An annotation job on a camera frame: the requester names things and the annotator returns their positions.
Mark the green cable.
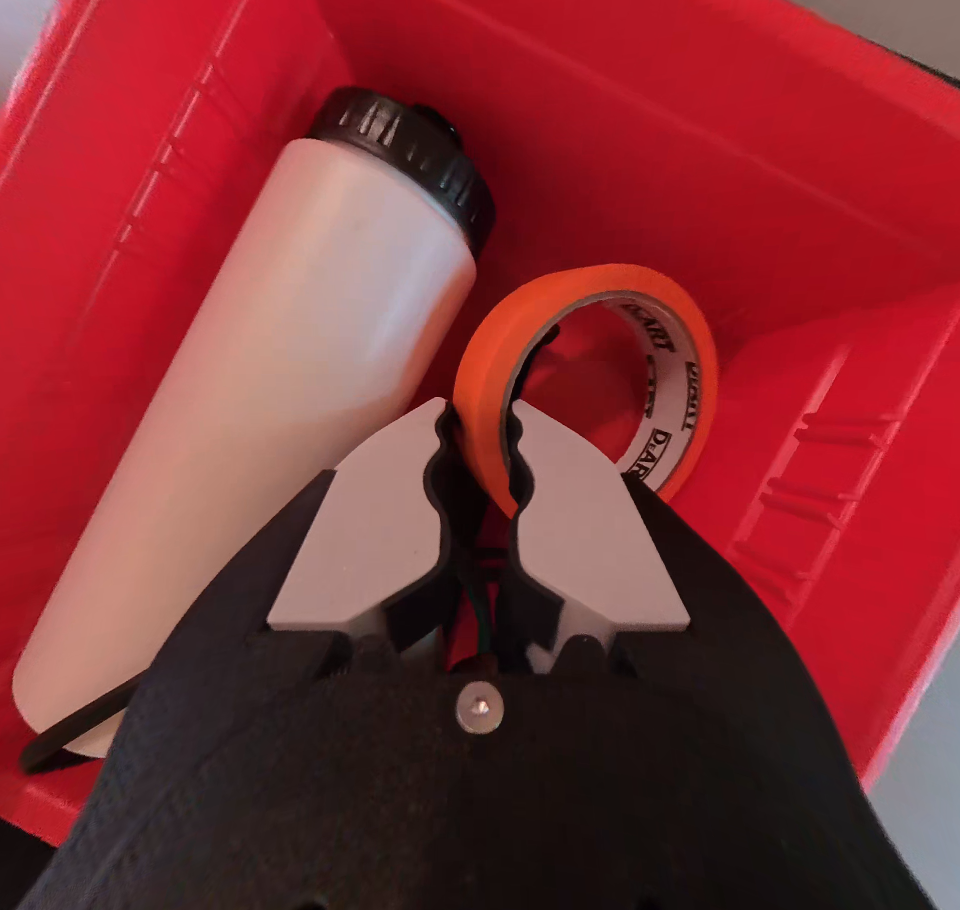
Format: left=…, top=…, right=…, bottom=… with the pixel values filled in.
left=465, top=542, right=498, bottom=658

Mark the red plastic bin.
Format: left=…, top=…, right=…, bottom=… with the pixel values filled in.
left=0, top=0, right=960, bottom=847

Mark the black cable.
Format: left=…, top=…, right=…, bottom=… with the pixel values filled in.
left=18, top=670, right=140, bottom=775

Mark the orange tape roll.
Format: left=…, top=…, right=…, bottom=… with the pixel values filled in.
left=452, top=263, right=720, bottom=520

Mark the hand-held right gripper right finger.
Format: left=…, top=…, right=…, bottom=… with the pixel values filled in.
left=508, top=399, right=692, bottom=673

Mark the white bottle with black cap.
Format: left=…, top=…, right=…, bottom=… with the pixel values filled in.
left=11, top=86, right=496, bottom=760

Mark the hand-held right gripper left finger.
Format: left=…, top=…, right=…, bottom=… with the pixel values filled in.
left=267, top=397, right=460, bottom=654

